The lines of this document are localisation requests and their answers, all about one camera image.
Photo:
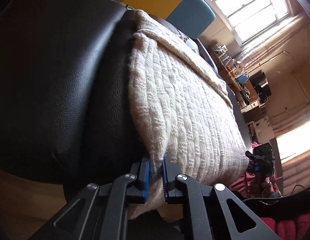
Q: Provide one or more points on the pink ruffled bedding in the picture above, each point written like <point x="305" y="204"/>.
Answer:
<point x="288" y="216"/>

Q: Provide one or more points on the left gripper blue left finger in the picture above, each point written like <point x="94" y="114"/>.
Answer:
<point x="133" y="186"/>

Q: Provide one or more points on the deer print pillow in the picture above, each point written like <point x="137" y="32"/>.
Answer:
<point x="188" y="41"/>

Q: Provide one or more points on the black television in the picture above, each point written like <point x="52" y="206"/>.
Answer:
<point x="261" y="86"/>

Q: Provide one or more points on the grey yellow blue sofa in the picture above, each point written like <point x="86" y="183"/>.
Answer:
<point x="175" y="7"/>

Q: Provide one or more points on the cream knitted sweater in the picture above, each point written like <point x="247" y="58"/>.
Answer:
<point x="180" y="108"/>

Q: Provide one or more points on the right checked curtain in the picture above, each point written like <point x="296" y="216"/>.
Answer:
<point x="266" y="44"/>

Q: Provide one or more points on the wooden side table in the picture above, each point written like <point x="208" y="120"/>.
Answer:
<point x="246" y="95"/>

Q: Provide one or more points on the window with white frame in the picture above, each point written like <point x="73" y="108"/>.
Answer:
<point x="247" y="19"/>

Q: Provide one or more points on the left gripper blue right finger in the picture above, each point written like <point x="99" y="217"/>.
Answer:
<point x="178" y="187"/>

